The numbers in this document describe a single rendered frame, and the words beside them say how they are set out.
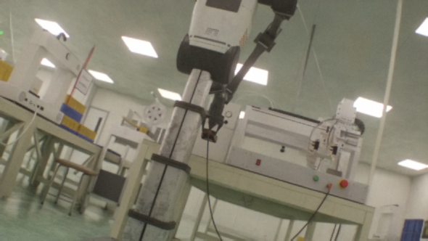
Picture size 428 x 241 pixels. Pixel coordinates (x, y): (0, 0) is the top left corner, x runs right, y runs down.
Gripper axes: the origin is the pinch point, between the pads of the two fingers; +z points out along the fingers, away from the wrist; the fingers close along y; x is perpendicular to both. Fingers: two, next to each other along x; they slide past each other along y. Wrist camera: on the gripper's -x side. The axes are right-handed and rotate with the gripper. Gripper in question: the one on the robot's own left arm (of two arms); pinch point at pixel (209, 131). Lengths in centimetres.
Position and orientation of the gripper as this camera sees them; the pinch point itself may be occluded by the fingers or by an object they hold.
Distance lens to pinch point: 170.1
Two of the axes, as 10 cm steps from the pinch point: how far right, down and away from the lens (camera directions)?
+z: -2.7, 9.2, 3.0
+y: -9.5, -3.0, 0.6
